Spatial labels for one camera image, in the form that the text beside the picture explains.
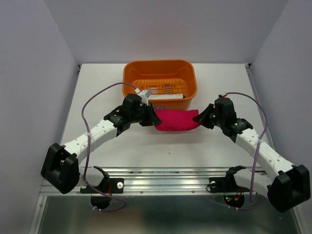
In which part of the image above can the orange plastic basket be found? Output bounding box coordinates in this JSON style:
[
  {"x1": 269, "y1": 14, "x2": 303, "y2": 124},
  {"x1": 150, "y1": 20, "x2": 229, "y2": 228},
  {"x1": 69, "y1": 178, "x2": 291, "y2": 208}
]
[{"x1": 123, "y1": 59, "x2": 197, "y2": 110}]

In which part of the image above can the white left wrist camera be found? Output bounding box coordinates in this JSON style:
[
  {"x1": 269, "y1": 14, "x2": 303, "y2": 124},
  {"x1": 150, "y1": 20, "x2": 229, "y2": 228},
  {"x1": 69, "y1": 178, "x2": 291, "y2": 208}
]
[{"x1": 135, "y1": 88, "x2": 152, "y2": 105}]

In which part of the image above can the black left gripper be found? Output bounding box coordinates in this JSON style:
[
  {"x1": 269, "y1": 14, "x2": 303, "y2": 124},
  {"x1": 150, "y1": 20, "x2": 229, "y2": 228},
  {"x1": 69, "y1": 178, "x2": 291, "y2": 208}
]
[{"x1": 130, "y1": 103, "x2": 161, "y2": 127}]

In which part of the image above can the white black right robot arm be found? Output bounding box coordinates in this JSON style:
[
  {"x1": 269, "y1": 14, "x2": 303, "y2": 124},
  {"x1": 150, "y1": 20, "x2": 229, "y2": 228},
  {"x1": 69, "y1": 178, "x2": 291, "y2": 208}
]
[{"x1": 193, "y1": 96, "x2": 311, "y2": 213}]

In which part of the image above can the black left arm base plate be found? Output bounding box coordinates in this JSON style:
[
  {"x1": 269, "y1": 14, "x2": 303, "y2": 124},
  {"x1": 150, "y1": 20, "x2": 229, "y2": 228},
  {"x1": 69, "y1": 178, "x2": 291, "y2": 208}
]
[{"x1": 80, "y1": 177, "x2": 124, "y2": 194}]

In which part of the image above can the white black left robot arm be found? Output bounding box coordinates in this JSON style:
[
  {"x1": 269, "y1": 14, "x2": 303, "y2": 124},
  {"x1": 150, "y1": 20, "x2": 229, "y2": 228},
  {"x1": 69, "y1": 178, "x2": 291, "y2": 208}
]
[{"x1": 40, "y1": 90, "x2": 161, "y2": 194}]

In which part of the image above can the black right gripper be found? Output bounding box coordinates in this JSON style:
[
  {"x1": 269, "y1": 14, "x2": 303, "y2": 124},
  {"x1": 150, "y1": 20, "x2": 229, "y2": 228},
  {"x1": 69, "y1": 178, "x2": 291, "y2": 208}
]
[{"x1": 192, "y1": 103, "x2": 224, "y2": 129}]

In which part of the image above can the aluminium rail frame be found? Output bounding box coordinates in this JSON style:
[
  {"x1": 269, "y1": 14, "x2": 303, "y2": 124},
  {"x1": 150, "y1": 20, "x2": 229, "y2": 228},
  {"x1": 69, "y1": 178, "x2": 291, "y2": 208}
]
[{"x1": 29, "y1": 62, "x2": 305, "y2": 234}]

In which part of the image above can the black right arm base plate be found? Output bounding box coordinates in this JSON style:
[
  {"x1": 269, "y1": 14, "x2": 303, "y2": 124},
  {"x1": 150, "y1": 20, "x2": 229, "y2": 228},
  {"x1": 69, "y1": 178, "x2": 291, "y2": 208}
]
[{"x1": 206, "y1": 176, "x2": 241, "y2": 193}]

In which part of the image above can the red t-shirt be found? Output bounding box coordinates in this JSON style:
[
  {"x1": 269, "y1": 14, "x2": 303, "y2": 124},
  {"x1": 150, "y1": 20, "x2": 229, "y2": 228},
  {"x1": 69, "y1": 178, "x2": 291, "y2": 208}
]
[{"x1": 155, "y1": 109, "x2": 200, "y2": 132}]

